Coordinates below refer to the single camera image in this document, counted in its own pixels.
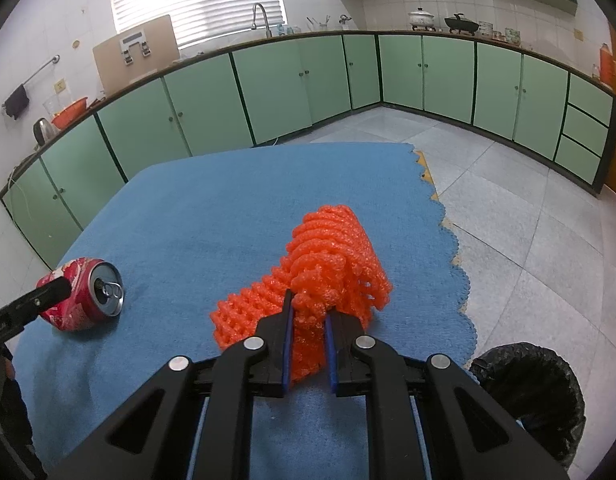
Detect white lidded pot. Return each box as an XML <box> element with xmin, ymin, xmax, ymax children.
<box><xmin>408</xmin><ymin>7</ymin><xmax>435</xmax><ymax>30</ymax></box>

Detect steel towel bar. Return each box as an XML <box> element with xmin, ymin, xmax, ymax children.
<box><xmin>2</xmin><ymin>54</ymin><xmax>61</xmax><ymax>109</ymax></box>

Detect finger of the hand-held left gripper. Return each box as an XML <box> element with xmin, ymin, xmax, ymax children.
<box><xmin>0</xmin><ymin>277</ymin><xmax>72</xmax><ymax>328</ymax></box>

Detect cardboard box on counter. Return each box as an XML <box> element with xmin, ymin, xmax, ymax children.
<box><xmin>92</xmin><ymin>15</ymin><xmax>181</xmax><ymax>97</ymax></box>

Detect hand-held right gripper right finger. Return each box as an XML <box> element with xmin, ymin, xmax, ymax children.
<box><xmin>325</xmin><ymin>312</ymin><xmax>571</xmax><ymax>480</ymax></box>

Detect green lower kitchen cabinets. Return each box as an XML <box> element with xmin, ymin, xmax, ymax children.
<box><xmin>0</xmin><ymin>30</ymin><xmax>616</xmax><ymax>271</ymax></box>

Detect red drink can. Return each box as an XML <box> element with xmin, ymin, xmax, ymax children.
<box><xmin>36</xmin><ymin>257</ymin><xmax>124</xmax><ymax>333</ymax></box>

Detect steel kitchen faucet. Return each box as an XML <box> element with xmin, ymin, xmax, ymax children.
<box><xmin>251</xmin><ymin>2</ymin><xmax>273</xmax><ymax>39</ymax></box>

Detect blue tablecloth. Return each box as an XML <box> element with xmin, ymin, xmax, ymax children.
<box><xmin>15</xmin><ymin>142</ymin><xmax>478</xmax><ymax>480</ymax></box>

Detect steel electric kettle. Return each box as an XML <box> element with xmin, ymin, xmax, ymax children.
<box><xmin>32</xmin><ymin>117</ymin><xmax>61</xmax><ymax>147</ymax></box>

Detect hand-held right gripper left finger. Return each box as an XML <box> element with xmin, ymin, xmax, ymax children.
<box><xmin>48</xmin><ymin>290</ymin><xmax>295</xmax><ymax>480</ymax></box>

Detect black-lined trash bin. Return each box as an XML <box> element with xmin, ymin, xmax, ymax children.
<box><xmin>469</xmin><ymin>342</ymin><xmax>587</xmax><ymax>472</ymax></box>

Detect orange thermos flask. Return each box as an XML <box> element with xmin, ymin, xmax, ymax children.
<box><xmin>599</xmin><ymin>43</ymin><xmax>616</xmax><ymax>86</ymax></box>

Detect wooden table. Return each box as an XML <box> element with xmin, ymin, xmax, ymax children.
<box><xmin>419</xmin><ymin>152</ymin><xmax>464</xmax><ymax>272</ymax></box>

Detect dark hanging towel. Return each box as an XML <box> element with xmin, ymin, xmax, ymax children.
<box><xmin>4</xmin><ymin>85</ymin><xmax>31</xmax><ymax>121</ymax></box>

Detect orange foam fruit net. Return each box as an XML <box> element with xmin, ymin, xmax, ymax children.
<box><xmin>210</xmin><ymin>204</ymin><xmax>393</xmax><ymax>388</ymax></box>

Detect person's left forearm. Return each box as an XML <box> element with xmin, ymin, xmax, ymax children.
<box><xmin>0</xmin><ymin>347</ymin><xmax>49</xmax><ymax>480</ymax></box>

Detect black wok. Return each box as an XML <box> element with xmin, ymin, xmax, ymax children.
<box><xmin>444</xmin><ymin>13</ymin><xmax>482</xmax><ymax>36</ymax></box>

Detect orange plastic basin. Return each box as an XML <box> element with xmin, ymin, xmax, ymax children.
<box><xmin>51</xmin><ymin>97</ymin><xmax>90</xmax><ymax>130</ymax></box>

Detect white window blinds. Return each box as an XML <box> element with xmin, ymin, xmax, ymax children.
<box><xmin>109</xmin><ymin>0</ymin><xmax>287</xmax><ymax>52</ymax></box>

